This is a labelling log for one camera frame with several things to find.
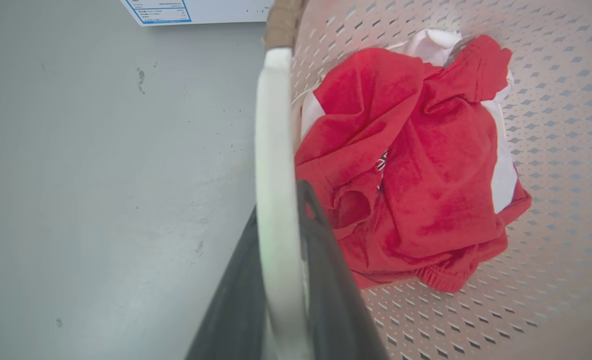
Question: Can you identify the white appliance with label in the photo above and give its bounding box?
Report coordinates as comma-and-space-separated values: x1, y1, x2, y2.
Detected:
120, 0, 275, 27

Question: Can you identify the white perforated laundry basket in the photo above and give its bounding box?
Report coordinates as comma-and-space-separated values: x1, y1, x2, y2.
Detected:
255, 0, 592, 360

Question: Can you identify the red garment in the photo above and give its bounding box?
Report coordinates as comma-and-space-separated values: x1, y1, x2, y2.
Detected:
295, 34, 532, 294

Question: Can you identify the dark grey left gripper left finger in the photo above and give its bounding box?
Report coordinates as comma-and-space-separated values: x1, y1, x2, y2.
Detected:
185, 204, 268, 360

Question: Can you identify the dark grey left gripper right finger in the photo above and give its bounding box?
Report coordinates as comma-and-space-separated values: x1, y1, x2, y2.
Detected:
297, 179, 389, 360

